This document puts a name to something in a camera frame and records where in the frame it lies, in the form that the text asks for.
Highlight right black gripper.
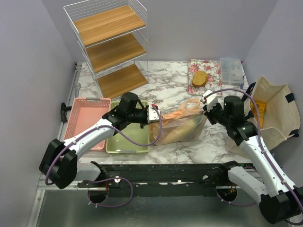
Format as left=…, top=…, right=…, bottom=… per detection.
left=204, top=100, right=232, bottom=127

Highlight orange plastic grocery bag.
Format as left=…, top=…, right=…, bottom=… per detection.
left=149, top=99, right=207, bottom=145

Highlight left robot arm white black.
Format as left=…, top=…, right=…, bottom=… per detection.
left=39, top=92, right=161, bottom=189

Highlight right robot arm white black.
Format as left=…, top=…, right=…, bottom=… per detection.
left=201, top=90, right=303, bottom=225

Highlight green plastic basket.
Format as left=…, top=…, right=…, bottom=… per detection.
left=106, top=101, right=150, bottom=155

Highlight brown bread slices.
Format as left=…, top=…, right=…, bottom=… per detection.
left=192, top=71, right=208, bottom=87

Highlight clear plastic compartment box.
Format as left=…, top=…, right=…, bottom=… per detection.
left=220, top=58, right=244, bottom=86

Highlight floral pattern tray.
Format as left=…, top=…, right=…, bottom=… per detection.
left=187, top=59, right=222, bottom=96

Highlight yellow snack package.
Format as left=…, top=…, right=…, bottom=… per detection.
left=250, top=101, right=266, bottom=127

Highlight pink plastic basket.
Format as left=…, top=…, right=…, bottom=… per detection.
left=64, top=97, right=111, bottom=144

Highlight beige canvas tote bag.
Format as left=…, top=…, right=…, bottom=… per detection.
left=224, top=75, right=300, bottom=157

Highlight black metal base rail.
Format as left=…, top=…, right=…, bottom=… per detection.
left=78, top=164, right=240, bottom=201

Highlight black clamp handle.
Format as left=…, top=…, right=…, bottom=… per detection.
left=61, top=103, right=72, bottom=123

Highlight white wire wooden shelf rack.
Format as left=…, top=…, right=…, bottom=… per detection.
left=63, top=0, right=148, bottom=99

